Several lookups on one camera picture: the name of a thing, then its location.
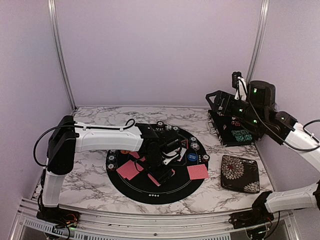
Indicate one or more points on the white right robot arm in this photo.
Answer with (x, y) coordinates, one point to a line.
(289, 151)

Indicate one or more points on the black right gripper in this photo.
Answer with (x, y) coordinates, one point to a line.
(221, 96)

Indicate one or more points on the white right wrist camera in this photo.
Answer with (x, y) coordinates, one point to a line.
(239, 84)

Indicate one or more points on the round black poker mat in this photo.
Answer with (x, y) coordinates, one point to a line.
(143, 190)

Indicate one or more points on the floral patterned pouch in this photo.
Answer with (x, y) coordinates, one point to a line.
(239, 174)

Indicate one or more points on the red card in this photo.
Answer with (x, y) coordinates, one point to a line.
(197, 172)
(129, 170)

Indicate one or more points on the blue small blind button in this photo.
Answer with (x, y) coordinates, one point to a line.
(193, 158)

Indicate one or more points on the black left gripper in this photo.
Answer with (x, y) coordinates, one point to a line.
(161, 176)

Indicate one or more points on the black poker chip case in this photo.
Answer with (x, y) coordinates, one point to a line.
(229, 131)

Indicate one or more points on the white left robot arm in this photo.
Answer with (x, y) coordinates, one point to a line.
(133, 151)

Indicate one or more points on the red playing card deck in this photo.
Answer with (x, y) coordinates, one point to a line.
(160, 177)

